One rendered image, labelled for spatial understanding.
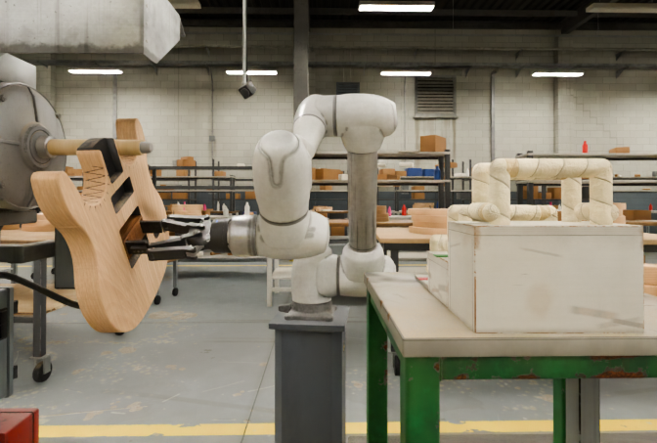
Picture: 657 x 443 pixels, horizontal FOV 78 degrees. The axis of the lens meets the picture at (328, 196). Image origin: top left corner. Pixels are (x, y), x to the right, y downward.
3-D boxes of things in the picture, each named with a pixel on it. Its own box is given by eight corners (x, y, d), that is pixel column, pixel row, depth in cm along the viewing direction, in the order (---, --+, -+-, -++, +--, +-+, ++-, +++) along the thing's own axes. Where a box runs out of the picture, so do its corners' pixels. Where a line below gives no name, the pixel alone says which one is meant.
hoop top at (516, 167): (494, 176, 66) (494, 156, 66) (486, 178, 69) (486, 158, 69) (617, 177, 66) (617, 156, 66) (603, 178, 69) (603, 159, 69)
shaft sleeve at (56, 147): (53, 157, 82) (44, 147, 80) (59, 147, 85) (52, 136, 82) (142, 158, 83) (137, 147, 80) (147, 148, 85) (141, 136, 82)
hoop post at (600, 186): (597, 225, 66) (597, 166, 66) (585, 224, 69) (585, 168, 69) (617, 225, 66) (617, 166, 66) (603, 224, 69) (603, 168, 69)
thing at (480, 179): (475, 222, 74) (475, 170, 74) (469, 221, 77) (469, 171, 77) (493, 222, 74) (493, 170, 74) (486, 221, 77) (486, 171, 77)
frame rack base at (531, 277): (476, 334, 64) (475, 225, 64) (446, 309, 79) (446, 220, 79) (646, 333, 65) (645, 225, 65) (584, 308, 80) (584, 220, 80)
